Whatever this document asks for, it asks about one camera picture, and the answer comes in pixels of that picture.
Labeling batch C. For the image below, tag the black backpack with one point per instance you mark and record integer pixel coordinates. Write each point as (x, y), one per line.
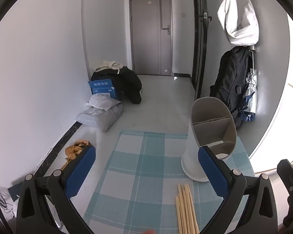
(229, 78)

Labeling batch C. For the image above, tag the black marble baseboard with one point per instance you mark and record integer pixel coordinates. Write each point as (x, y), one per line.
(51, 148)

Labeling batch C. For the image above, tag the bundle of chopsticks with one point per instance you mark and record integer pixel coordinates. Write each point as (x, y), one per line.
(185, 212)

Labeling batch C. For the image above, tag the black jacket pile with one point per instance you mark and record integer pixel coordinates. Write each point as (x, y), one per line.
(129, 82)

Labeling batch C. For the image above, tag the blue cardboard box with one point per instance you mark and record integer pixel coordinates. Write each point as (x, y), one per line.
(102, 87)

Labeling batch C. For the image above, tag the silver folded umbrella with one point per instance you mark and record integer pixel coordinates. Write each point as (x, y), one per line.
(251, 90)

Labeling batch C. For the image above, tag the dark blue folder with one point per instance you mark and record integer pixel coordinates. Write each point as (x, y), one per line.
(14, 191)

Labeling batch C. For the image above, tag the grey plastic bag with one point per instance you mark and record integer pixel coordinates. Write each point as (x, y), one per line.
(102, 119)

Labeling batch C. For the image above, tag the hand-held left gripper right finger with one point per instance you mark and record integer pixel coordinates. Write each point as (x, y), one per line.
(213, 173)

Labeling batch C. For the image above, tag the white hanging bag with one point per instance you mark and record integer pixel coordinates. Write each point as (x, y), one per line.
(236, 19)

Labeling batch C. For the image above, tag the black door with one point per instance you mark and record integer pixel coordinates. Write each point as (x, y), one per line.
(197, 53)

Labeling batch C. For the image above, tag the grey door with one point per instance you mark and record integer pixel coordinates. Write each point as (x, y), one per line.
(146, 34)

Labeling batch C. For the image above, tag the teal plaid tablecloth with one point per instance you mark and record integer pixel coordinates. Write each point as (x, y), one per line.
(141, 175)

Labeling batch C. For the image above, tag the beige cloth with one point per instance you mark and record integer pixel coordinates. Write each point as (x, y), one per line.
(107, 65)

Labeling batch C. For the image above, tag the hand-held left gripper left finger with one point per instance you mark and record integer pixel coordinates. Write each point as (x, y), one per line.
(80, 171)

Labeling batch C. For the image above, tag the grey white utensil holder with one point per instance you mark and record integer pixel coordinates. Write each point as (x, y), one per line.
(211, 109)

